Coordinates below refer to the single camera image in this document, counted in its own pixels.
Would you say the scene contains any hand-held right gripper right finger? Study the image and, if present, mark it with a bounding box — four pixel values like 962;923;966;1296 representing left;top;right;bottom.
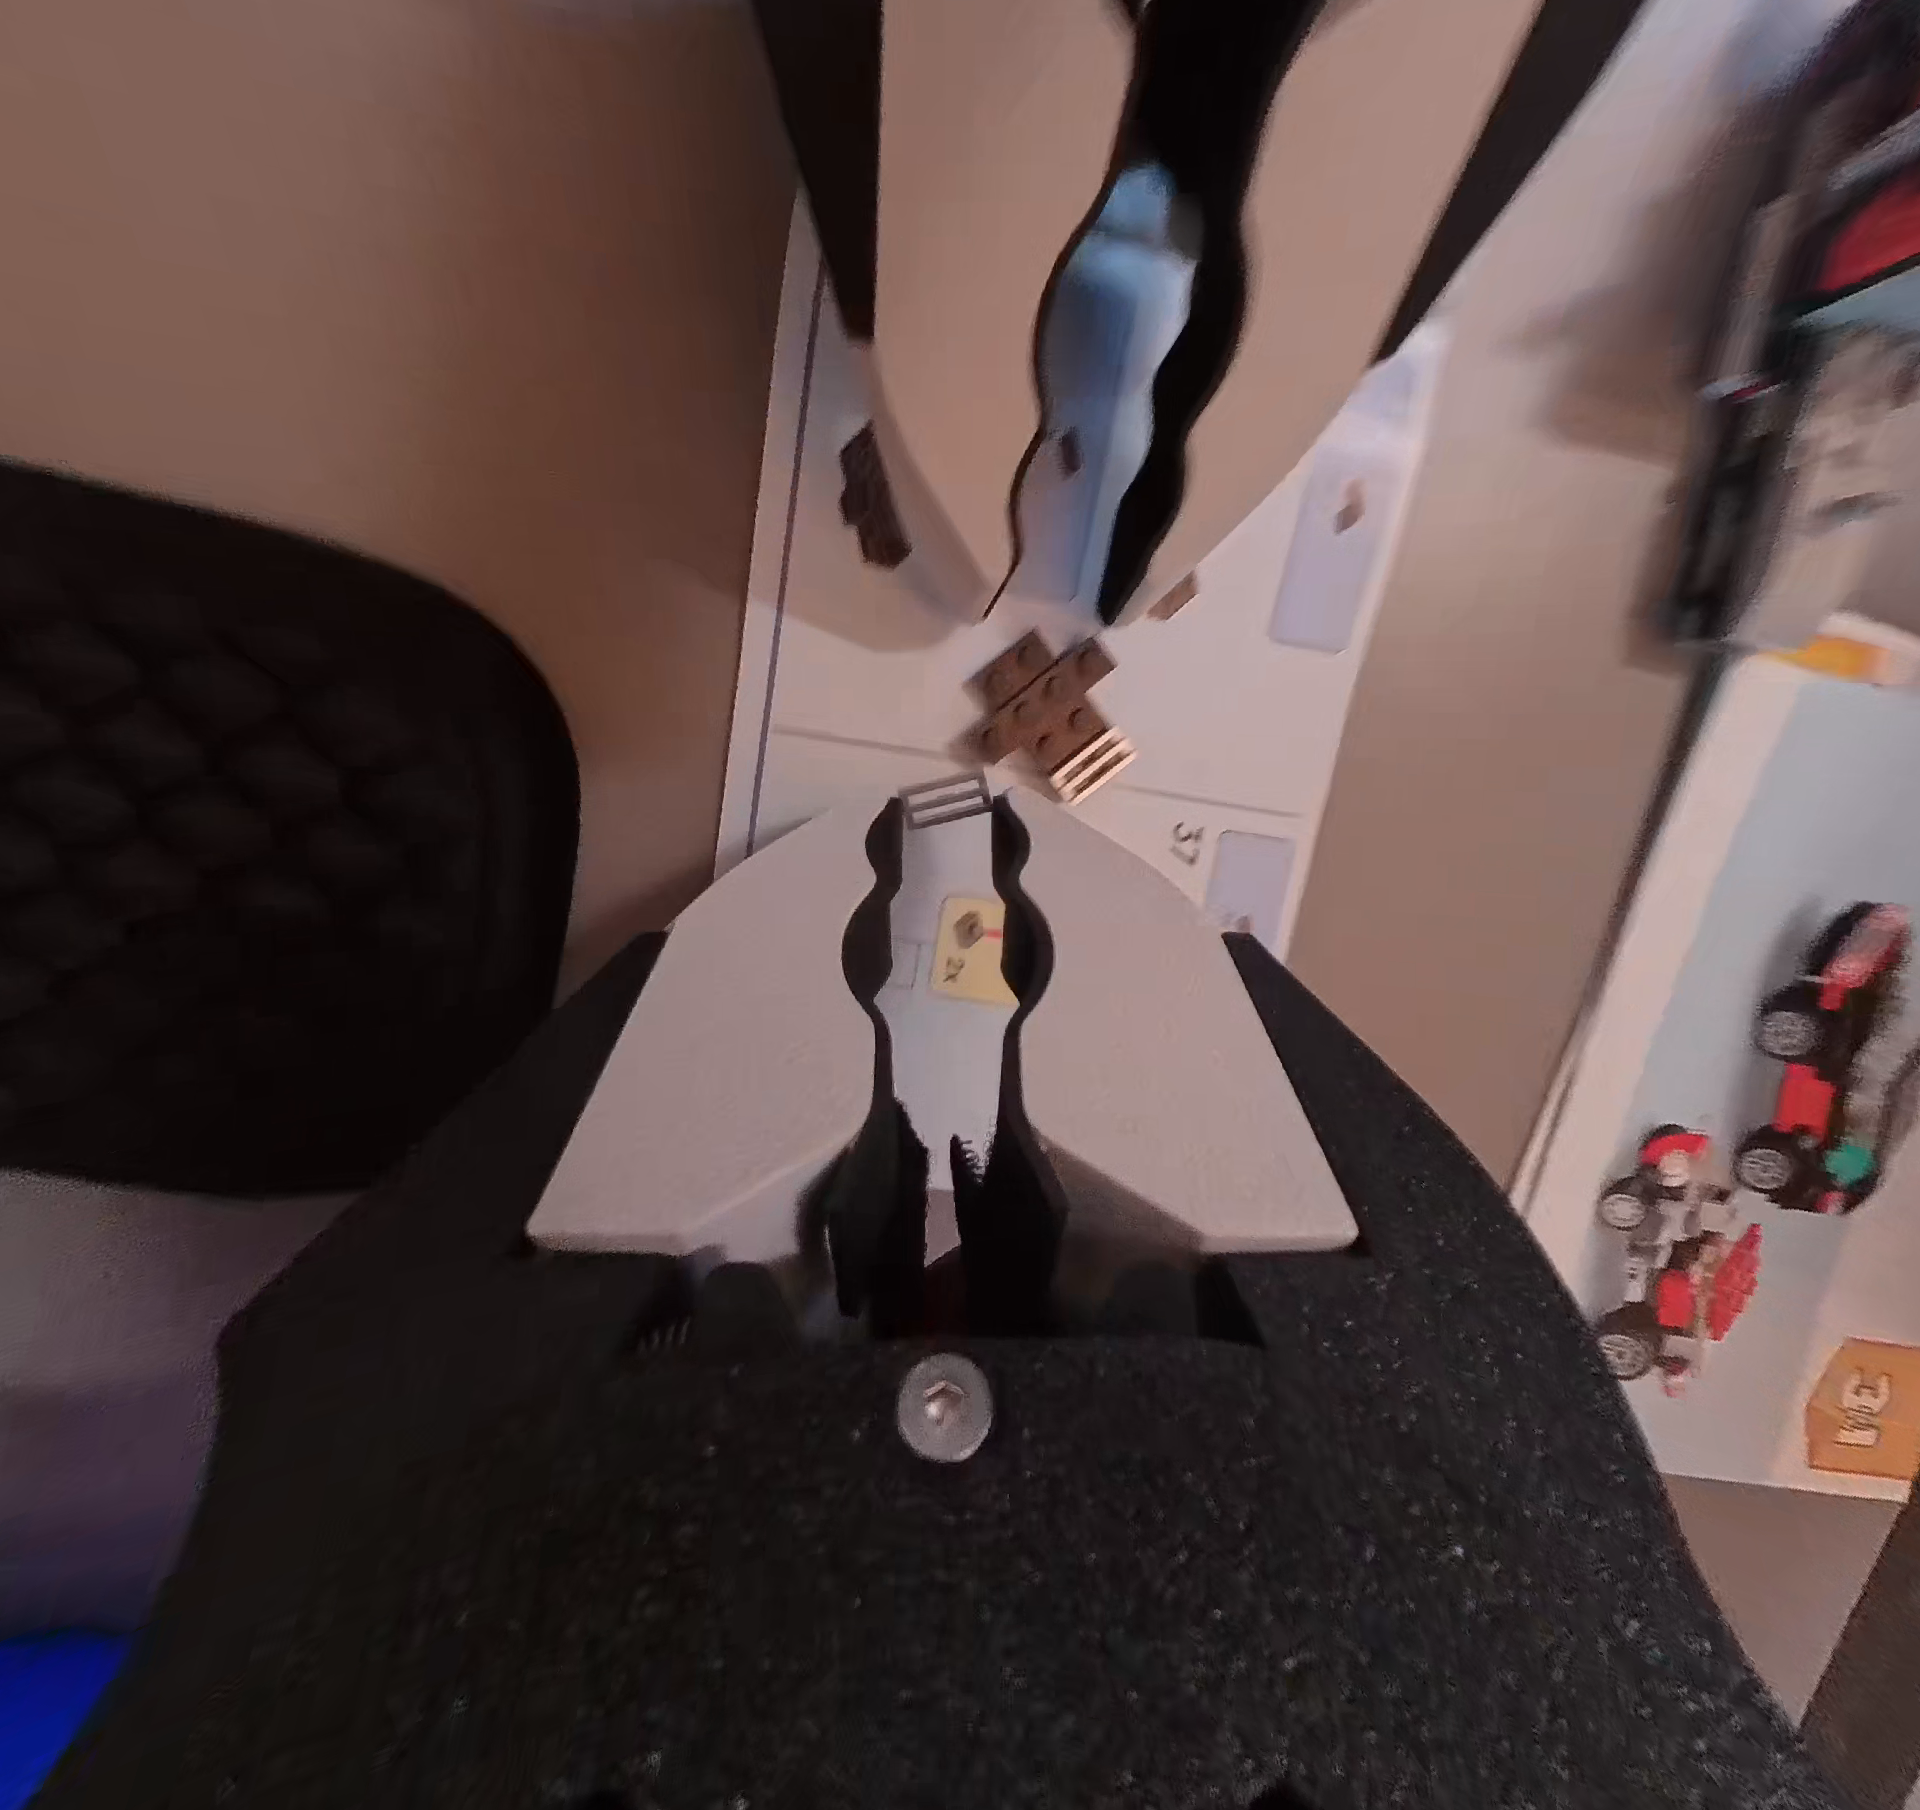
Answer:
990;790;1368;1306

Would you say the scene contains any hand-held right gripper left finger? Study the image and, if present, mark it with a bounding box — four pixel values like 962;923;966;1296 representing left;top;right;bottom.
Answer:
525;796;904;1321

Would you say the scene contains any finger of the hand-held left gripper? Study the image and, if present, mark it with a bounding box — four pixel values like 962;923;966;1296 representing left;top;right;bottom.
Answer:
873;0;1144;627
1097;0;1579;630

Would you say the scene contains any black lego plate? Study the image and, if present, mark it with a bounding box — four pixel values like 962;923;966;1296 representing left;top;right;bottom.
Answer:
959;625;1125;780

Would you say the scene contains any lego truck model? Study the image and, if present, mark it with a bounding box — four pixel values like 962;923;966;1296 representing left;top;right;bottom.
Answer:
1647;0;1920;654

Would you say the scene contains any blue plastic bin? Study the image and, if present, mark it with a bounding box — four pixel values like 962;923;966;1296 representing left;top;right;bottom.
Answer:
0;1627;130;1810

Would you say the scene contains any open lego instruction booklet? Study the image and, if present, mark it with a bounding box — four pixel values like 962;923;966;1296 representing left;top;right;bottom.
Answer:
715;210;1453;1141

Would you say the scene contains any closed lego instruction booklet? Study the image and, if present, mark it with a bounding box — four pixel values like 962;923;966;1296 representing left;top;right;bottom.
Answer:
1505;611;1920;1507

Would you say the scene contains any black padded wrist rest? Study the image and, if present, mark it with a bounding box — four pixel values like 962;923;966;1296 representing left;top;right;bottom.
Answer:
0;459;586;1199

